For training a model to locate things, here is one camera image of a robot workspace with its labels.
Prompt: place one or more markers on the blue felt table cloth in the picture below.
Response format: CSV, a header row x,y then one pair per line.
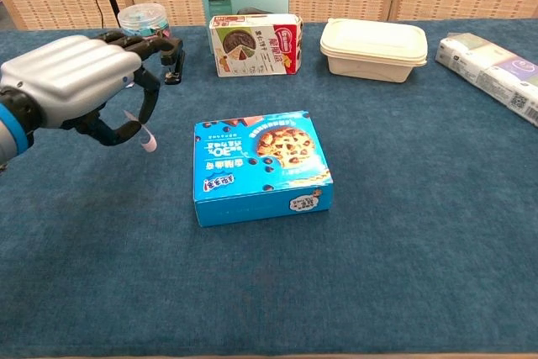
x,y
378,228

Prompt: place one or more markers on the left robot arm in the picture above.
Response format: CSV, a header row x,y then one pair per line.
x,y
8,132

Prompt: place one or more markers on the black stapler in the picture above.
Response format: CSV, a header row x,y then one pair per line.
x,y
178,69

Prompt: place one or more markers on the white red cake mix box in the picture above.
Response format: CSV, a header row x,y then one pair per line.
x,y
252,45

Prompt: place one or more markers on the blue cookie box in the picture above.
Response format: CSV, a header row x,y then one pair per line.
x,y
252,174

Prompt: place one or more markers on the clear jar of binder clips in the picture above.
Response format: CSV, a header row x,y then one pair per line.
x,y
143,18

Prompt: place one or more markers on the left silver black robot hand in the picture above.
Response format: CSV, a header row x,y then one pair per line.
x,y
71,77

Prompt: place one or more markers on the beige lidded food container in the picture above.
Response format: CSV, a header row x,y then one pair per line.
x,y
374,48

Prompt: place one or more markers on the multicolour tissue pack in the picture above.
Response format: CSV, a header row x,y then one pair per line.
x,y
492,69

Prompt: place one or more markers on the pink paper slip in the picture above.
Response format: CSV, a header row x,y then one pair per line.
x,y
148,142

